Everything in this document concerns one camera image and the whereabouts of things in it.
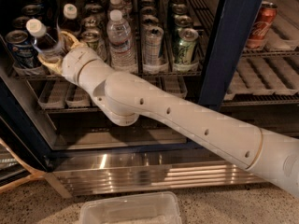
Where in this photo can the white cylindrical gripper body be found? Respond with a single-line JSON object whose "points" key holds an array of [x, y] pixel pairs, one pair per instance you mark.
{"points": [[74, 62]]}

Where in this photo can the wire fridge shelf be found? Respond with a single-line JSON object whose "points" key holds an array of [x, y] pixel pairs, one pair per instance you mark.
{"points": [[257, 81], [281, 40]]}

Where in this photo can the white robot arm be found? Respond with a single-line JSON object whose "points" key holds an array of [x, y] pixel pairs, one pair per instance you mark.
{"points": [[124, 97]]}

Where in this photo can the clear plastic bin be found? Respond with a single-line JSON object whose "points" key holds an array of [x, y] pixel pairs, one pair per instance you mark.
{"points": [[149, 208]]}

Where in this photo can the front blue pepsi can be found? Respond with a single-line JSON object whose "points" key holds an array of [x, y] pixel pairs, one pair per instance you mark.
{"points": [[19, 44]]}

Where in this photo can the wooden chair frame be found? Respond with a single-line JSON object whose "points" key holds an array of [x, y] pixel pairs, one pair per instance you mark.
{"points": [[14, 171]]}

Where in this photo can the lower wire fridge shelf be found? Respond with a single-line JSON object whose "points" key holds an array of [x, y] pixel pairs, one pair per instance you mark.
{"points": [[257, 81]]}

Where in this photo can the blue fridge door frame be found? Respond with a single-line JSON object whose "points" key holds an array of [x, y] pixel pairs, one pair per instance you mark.
{"points": [[229, 34]]}

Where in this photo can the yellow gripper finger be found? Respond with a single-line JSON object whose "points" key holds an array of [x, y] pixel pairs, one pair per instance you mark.
{"points": [[68, 41], [54, 66]]}

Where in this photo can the red cola can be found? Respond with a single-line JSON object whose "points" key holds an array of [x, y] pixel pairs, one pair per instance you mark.
{"points": [[262, 24]]}

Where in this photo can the top wire fridge shelf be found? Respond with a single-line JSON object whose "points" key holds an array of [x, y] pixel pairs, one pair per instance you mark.
{"points": [[281, 40]]}

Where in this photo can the front clear water bottle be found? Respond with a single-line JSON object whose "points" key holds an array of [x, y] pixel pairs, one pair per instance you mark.
{"points": [[121, 43]]}

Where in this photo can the blue pepsi can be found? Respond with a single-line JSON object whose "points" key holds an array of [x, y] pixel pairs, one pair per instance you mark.
{"points": [[19, 23], [19, 44]]}

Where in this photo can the steel fridge base grille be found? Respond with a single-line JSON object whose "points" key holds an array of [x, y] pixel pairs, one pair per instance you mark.
{"points": [[142, 169]]}

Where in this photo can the front silver slim can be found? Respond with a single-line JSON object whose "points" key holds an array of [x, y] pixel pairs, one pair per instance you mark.
{"points": [[153, 45]]}

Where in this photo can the front green white soda can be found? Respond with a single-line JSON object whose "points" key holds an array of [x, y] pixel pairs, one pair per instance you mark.
{"points": [[93, 38]]}

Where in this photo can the clear water bottle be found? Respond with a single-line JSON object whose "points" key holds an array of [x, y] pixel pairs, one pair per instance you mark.
{"points": [[117, 5], [121, 43]]}

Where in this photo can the brown tea bottle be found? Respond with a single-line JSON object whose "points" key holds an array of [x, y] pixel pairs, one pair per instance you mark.
{"points": [[69, 21], [46, 40]]}

